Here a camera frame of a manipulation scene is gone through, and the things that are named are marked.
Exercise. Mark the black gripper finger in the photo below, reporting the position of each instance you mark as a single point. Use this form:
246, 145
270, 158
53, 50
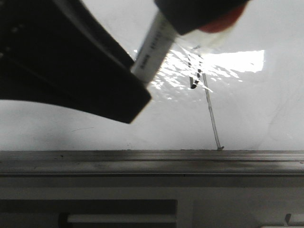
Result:
55, 52
211, 16

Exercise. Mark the white whiteboard marker pen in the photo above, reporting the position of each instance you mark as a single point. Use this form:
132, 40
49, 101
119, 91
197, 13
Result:
157, 43

